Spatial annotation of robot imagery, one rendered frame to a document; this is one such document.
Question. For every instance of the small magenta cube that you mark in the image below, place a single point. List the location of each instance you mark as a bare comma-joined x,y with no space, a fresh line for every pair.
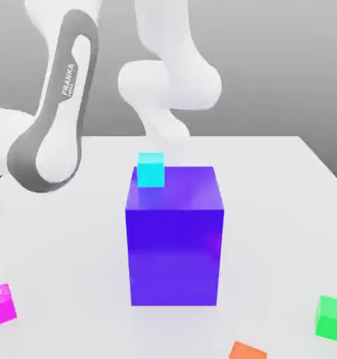
3,308

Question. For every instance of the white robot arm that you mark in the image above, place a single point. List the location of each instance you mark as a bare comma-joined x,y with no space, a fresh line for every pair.
168,84

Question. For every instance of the small cyan cube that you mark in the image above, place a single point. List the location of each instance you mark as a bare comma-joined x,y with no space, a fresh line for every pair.
150,174

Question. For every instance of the small orange cube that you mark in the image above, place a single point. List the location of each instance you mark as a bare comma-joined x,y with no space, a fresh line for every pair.
245,352

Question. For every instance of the small green cube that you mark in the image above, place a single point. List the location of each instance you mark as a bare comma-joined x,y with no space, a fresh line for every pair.
332,319

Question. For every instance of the large purple box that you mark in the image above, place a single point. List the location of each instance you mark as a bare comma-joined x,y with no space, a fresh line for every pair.
174,252

